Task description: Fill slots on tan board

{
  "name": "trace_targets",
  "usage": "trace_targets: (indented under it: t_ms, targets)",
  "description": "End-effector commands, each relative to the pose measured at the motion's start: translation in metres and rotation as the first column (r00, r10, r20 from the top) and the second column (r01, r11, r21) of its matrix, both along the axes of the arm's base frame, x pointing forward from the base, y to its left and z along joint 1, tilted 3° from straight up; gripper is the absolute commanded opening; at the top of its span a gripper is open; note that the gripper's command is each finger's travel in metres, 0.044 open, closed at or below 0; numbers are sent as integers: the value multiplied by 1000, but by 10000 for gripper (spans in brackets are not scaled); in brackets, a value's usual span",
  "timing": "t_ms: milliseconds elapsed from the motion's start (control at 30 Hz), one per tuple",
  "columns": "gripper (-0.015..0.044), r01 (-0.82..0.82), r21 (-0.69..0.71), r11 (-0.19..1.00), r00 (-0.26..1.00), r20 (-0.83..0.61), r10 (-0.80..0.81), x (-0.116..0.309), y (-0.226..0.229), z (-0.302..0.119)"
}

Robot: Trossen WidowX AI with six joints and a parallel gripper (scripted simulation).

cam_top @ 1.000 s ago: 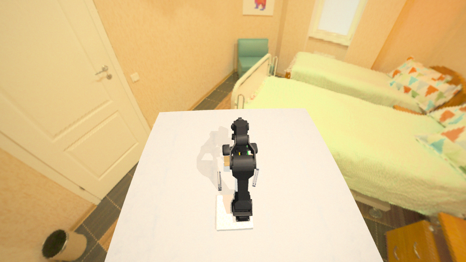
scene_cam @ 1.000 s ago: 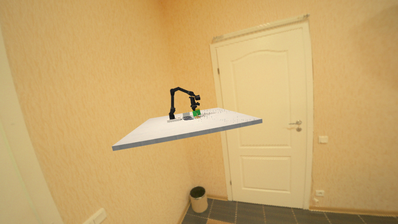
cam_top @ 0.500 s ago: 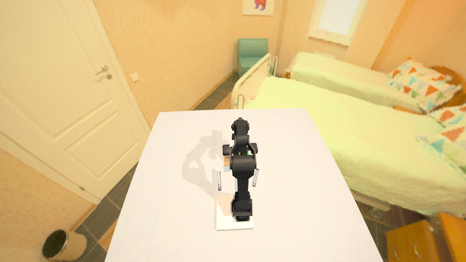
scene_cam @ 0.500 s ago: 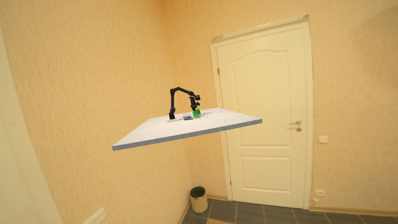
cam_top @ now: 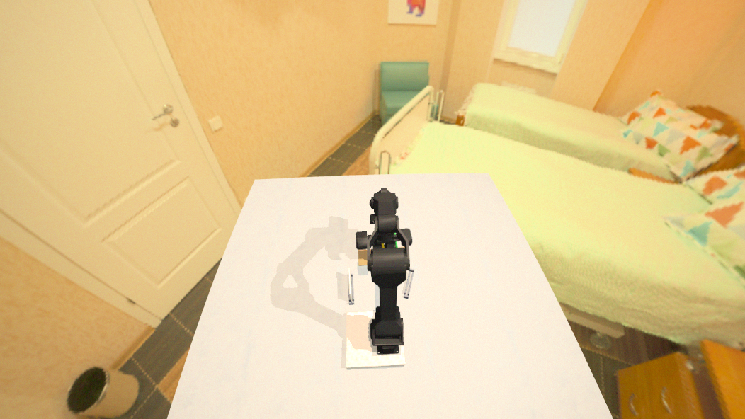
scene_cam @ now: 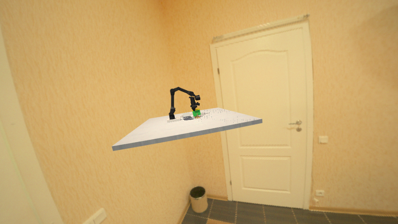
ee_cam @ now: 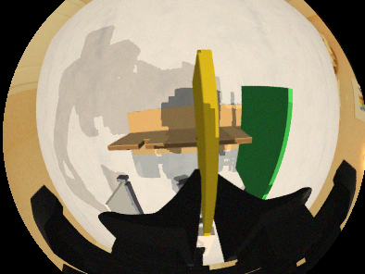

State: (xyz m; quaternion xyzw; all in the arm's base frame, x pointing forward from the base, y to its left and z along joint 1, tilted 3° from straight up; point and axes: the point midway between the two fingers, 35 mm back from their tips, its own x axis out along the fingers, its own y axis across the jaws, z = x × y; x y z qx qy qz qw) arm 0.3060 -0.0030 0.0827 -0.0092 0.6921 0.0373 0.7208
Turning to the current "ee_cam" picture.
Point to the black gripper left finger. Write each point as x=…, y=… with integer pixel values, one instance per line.
x=175, y=225

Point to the olive slotted board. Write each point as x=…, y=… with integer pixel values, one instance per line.
x=208, y=134

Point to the green notched board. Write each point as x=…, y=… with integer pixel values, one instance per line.
x=266, y=116

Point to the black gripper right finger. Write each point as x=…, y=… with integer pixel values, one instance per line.
x=239, y=215

